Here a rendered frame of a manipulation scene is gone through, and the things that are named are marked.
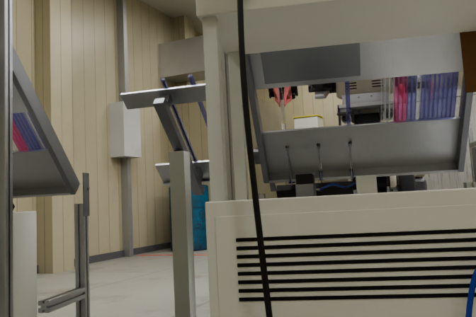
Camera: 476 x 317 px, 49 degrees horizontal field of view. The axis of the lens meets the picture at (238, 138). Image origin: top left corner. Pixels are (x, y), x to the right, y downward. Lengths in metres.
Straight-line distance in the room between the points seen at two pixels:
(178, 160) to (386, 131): 0.75
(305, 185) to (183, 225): 0.63
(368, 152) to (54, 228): 4.20
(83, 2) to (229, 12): 5.74
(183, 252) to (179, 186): 0.24
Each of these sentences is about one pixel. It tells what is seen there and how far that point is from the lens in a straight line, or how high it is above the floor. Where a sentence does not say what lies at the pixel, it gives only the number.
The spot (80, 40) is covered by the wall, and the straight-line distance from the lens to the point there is 6.60.
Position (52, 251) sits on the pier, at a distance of 5.66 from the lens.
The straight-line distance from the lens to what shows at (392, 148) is 1.93.
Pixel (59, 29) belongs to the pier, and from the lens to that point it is 6.05.
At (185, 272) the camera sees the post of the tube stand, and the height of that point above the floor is 0.37.
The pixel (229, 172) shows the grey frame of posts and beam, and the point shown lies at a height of 0.70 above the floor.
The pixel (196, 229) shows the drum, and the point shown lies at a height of 0.27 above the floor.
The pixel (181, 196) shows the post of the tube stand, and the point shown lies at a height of 0.65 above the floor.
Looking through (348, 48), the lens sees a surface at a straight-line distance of 1.65.
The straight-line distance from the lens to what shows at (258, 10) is 1.10.
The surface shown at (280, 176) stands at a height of 0.70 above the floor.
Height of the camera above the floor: 0.62
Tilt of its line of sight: 7 degrees up
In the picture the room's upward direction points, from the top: 3 degrees counter-clockwise
